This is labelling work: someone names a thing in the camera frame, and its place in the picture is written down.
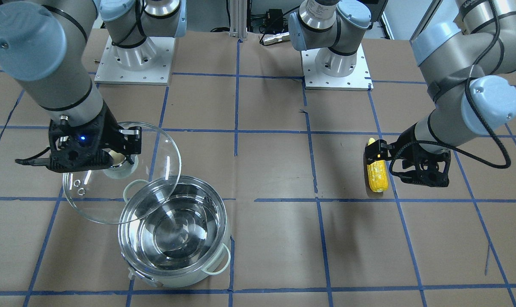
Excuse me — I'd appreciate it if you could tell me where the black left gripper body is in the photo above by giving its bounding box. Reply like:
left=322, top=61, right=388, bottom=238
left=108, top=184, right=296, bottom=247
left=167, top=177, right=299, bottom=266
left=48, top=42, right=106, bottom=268
left=392, top=143, right=450, bottom=187

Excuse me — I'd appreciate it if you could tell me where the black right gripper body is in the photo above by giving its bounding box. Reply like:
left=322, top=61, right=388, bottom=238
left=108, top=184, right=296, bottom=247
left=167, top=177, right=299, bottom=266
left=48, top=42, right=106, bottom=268
left=48, top=103, right=127, bottom=173

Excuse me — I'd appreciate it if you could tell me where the yellow corn cob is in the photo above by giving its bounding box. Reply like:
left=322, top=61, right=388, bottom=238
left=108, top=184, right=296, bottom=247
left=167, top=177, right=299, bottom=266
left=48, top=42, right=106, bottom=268
left=364, top=138, right=389, bottom=193

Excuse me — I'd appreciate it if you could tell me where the glass pot lid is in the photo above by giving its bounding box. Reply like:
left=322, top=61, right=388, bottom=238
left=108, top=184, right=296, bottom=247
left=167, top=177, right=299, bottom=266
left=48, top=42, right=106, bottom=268
left=63, top=121, right=182, bottom=225

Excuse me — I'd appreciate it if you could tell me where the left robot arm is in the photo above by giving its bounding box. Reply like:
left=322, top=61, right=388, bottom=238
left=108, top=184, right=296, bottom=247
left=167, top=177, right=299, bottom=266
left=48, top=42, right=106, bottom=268
left=288, top=0, right=516, bottom=187

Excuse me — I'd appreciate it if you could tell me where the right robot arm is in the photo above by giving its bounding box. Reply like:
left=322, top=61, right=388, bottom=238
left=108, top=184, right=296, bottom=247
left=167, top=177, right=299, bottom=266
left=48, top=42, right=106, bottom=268
left=0, top=0, right=187, bottom=177

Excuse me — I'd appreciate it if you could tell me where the pale green metal pot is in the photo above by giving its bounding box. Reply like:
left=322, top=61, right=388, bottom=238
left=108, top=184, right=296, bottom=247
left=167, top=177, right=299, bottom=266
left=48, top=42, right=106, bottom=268
left=118, top=176, right=232, bottom=288

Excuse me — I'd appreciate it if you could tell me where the black power adapter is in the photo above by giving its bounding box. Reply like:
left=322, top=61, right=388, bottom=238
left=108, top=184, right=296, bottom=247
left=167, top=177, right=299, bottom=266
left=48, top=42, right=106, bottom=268
left=265, top=9, right=283, bottom=27

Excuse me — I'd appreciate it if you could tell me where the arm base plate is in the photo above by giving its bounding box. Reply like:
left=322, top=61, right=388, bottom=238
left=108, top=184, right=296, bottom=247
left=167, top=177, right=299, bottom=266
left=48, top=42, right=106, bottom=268
left=300, top=45, right=374, bottom=91
left=94, top=37, right=176, bottom=86

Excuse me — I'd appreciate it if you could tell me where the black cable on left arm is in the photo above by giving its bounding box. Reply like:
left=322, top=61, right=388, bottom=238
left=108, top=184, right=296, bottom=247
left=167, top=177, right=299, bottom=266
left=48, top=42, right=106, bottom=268
left=464, top=0, right=512, bottom=170

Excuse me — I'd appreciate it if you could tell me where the aluminium frame post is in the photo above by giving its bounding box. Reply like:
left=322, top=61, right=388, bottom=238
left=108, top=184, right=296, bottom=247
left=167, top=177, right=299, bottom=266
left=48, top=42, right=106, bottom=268
left=228, top=0, right=249, bottom=41

